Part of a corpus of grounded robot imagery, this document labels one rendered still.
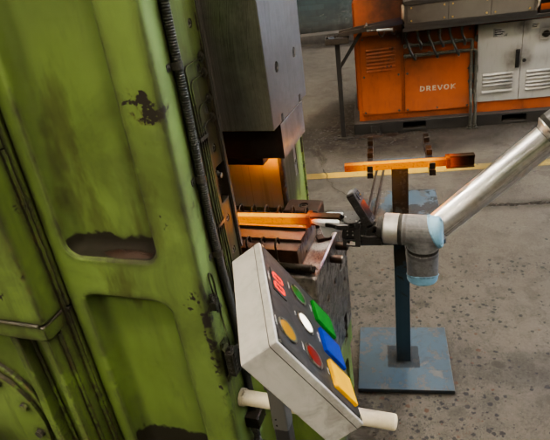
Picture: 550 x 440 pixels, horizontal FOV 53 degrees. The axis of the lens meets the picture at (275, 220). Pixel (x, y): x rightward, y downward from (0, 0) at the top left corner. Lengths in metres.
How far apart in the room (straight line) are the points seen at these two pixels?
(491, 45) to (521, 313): 2.74
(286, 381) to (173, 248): 0.48
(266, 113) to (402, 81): 3.76
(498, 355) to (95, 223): 1.88
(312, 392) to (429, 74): 4.24
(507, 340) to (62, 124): 2.14
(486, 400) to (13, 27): 2.12
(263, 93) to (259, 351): 0.65
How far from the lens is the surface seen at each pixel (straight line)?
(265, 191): 1.94
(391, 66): 5.01
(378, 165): 1.95
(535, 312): 2.98
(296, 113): 1.55
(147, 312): 1.60
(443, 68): 5.07
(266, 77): 1.34
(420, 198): 2.30
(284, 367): 0.99
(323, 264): 1.65
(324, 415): 1.09
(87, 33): 1.29
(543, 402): 2.55
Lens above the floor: 1.83
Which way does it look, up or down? 29 degrees down
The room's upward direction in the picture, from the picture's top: 8 degrees counter-clockwise
